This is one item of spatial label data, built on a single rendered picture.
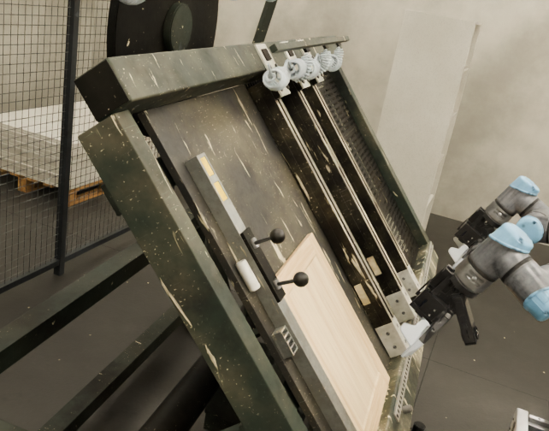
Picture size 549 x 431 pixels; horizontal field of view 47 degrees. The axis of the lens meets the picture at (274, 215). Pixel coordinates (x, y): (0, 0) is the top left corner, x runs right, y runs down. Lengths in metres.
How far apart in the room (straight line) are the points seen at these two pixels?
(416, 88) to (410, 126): 0.33
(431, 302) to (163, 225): 0.59
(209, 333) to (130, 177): 0.38
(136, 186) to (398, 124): 4.40
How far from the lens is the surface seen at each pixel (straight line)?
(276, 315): 1.61
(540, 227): 1.84
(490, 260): 1.33
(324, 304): 1.92
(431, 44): 5.50
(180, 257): 1.35
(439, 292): 1.39
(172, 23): 2.28
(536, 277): 1.32
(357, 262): 2.20
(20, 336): 2.36
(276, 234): 1.48
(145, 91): 1.37
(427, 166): 5.61
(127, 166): 1.34
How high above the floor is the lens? 2.05
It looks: 20 degrees down
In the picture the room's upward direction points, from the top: 10 degrees clockwise
